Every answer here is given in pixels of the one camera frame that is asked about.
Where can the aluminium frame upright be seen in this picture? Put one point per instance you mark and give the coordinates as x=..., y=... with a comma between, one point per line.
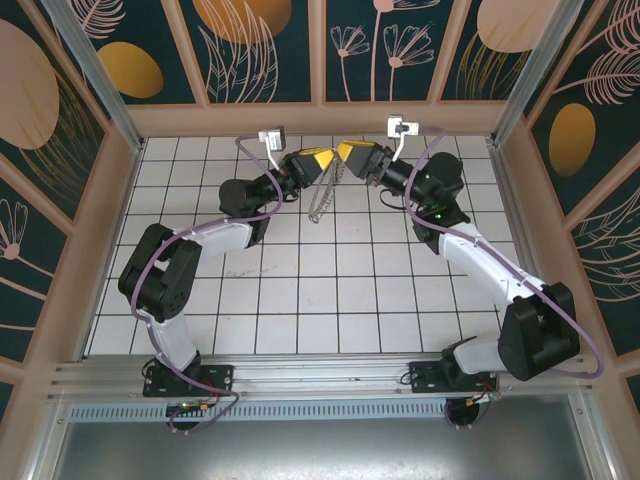
x=47, y=440
x=595, y=440

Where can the aluminium table edge strip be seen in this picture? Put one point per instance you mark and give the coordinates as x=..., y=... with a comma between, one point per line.
x=505, y=190

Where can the aluminium corner post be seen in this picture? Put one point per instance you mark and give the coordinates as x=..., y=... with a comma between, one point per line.
x=530, y=70
x=95, y=70

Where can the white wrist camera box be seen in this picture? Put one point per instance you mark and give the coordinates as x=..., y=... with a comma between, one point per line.
x=402, y=126
x=274, y=138

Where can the grey metal sheet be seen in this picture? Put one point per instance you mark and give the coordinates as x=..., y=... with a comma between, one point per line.
x=320, y=450

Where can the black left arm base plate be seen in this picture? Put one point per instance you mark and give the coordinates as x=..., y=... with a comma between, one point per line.
x=215, y=377

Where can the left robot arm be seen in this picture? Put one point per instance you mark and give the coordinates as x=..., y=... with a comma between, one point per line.
x=220, y=240

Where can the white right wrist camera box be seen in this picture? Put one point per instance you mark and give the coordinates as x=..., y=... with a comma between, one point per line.
x=402, y=126

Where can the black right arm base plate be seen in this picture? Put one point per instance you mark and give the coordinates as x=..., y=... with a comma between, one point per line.
x=430, y=377

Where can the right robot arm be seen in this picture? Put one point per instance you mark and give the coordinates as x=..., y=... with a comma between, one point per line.
x=480, y=260

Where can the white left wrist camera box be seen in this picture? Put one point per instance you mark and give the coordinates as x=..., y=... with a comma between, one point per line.
x=274, y=138

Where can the aluminium mounting rail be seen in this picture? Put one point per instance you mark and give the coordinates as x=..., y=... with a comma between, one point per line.
x=320, y=372

